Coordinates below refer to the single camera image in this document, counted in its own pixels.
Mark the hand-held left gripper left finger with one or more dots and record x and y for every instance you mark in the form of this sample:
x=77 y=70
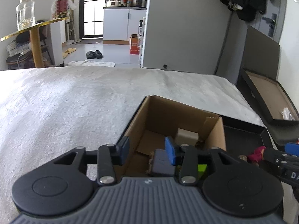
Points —
x=122 y=150

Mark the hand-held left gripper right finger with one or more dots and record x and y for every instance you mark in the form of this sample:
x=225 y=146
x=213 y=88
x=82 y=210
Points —
x=170 y=150

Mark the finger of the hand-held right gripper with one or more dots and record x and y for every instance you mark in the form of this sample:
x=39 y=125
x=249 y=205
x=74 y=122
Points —
x=274 y=157
x=293 y=149

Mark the blue-grey plug adapter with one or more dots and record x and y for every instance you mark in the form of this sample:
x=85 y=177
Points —
x=161 y=164

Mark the pink toy figure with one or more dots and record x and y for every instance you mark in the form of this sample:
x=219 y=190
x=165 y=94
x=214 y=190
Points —
x=255 y=155

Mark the beige plug block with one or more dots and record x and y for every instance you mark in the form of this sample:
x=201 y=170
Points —
x=186 y=135

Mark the small grey toy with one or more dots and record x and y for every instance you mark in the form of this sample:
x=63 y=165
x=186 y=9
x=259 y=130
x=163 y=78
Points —
x=243 y=158

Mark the brown cardboard box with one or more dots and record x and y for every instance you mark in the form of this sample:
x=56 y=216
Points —
x=168 y=116

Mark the green hexagonal block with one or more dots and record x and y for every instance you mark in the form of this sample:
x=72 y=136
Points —
x=202 y=170

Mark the black shallow tray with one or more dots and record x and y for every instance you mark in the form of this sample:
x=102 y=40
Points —
x=240 y=140

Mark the black brown-lined flat box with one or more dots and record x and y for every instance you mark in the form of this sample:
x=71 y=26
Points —
x=271 y=95

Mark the white fluffy blanket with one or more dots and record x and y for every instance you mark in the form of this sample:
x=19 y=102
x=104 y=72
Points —
x=70 y=112

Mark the white floor towel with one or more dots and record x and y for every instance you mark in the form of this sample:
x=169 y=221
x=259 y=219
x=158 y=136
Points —
x=93 y=63

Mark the large open flat box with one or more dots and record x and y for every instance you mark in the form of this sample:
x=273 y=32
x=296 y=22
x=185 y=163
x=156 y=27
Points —
x=259 y=51

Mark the red cardboard box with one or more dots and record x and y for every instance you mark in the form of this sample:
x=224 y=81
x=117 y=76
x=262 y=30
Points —
x=135 y=45

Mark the yellow slipper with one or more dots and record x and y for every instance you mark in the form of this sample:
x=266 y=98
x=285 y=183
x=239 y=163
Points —
x=65 y=55
x=71 y=50

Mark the brown door mat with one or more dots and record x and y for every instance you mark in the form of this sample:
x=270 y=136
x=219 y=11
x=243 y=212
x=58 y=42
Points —
x=88 y=42

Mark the black spray bottle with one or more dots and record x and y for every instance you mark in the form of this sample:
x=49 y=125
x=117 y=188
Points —
x=140 y=28

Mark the white kitchen base cabinet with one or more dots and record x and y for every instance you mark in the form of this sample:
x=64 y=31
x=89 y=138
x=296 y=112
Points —
x=116 y=24

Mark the round gold-rimmed table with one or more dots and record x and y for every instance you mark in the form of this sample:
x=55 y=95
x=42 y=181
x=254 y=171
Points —
x=35 y=42

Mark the black-framed glass door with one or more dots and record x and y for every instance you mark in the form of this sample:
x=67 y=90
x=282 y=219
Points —
x=93 y=11

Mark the grey door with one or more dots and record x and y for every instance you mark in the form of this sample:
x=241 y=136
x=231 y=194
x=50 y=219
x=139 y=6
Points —
x=280 y=4

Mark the pale flat bundle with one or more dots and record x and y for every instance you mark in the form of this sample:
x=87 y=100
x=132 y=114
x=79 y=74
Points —
x=17 y=49

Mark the pale rice cooker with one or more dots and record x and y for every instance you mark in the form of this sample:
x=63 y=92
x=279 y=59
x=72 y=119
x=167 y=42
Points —
x=112 y=2

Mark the yellow bottle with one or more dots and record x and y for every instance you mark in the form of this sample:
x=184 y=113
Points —
x=129 y=1

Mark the dark bag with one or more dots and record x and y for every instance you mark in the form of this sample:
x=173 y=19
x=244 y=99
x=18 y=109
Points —
x=23 y=36

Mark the white plush figure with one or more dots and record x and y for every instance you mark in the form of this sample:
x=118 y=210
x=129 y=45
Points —
x=71 y=4

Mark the clear glass bottle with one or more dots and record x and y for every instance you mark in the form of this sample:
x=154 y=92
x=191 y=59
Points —
x=25 y=14

